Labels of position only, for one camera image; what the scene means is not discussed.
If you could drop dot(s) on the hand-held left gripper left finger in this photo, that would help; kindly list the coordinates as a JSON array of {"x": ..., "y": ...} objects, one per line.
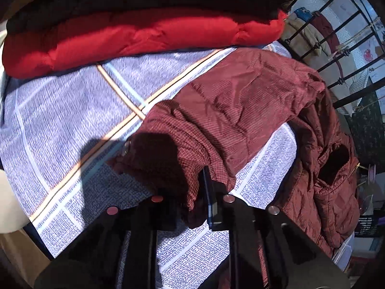
[{"x": 150, "y": 216}]

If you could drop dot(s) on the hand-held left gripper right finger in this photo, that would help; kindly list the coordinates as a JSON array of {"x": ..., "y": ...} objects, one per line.
[{"x": 209, "y": 198}]

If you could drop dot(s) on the maroon quilted jacket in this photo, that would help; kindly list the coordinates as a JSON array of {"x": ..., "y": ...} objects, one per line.
[{"x": 240, "y": 102}]

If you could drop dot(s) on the blue plaid sheet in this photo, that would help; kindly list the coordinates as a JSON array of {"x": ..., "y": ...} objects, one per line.
[{"x": 60, "y": 111}]

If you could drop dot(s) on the red puffer jacket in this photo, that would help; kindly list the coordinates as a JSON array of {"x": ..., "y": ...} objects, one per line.
[{"x": 135, "y": 39}]

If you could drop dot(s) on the green patterned cloth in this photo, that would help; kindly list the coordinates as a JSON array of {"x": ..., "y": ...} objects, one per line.
[{"x": 370, "y": 126}]

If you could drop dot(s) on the black iron railing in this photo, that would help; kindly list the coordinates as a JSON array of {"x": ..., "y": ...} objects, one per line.
[{"x": 337, "y": 30}]

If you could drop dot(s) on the black fleece garment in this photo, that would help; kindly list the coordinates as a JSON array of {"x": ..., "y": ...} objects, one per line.
[{"x": 120, "y": 0}]

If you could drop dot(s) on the white swing sofa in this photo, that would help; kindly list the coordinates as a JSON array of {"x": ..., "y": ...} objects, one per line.
[{"x": 346, "y": 9}]

